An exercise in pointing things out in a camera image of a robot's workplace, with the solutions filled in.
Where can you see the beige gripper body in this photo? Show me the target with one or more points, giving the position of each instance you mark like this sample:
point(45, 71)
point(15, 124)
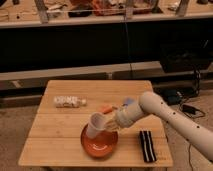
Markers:
point(129, 115)

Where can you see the black power adapter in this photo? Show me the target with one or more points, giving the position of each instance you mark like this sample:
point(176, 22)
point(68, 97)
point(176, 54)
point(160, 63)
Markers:
point(188, 109)

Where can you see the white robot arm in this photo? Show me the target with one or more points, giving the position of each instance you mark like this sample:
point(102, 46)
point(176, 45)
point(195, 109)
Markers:
point(151, 103)

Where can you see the wooden table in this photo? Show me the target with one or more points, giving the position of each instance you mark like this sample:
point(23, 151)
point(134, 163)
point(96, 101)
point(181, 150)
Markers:
point(68, 129)

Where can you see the white ceramic cup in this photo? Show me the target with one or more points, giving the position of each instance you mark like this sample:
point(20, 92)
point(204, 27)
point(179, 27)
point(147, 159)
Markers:
point(96, 125)

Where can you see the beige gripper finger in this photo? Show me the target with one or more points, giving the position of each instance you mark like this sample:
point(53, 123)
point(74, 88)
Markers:
point(111, 125)

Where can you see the blue small object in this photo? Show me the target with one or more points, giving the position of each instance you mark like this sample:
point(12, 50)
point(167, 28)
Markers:
point(127, 101)

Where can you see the orange carrot toy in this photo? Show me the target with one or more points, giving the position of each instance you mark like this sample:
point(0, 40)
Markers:
point(108, 109)

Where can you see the long wooden shelf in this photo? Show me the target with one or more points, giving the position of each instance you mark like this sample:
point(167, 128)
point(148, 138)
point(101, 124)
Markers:
point(39, 13)

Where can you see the black box under shelf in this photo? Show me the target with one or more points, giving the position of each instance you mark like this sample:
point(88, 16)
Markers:
point(184, 56)

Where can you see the orange ceramic bowl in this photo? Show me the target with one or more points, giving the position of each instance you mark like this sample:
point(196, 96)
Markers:
point(101, 146)

